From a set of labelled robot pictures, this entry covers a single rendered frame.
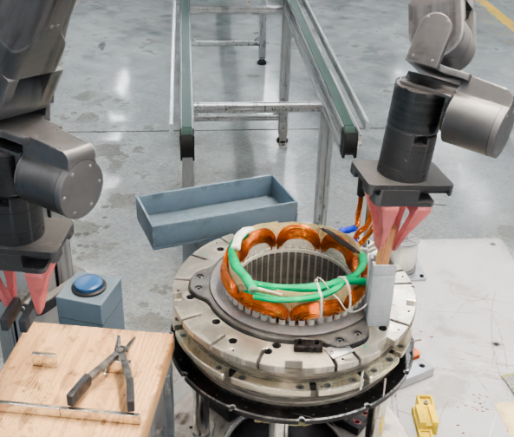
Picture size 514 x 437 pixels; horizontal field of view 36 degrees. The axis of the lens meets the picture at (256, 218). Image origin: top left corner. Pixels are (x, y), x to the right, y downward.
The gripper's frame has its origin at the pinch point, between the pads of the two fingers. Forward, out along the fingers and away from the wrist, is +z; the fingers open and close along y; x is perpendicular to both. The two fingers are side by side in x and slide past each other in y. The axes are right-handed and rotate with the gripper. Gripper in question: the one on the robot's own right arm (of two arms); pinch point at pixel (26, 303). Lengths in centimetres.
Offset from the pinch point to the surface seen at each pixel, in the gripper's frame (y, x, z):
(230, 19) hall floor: -37, 518, 126
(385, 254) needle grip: 38.9, 12.9, -1.8
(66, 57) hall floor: -131, 415, 126
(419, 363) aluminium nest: 51, 41, 38
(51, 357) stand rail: 0.8, 3.4, 10.4
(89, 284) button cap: -0.5, 23.5, 14.3
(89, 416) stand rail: 7.5, -4.7, 11.1
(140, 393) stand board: 12.0, 0.3, 11.7
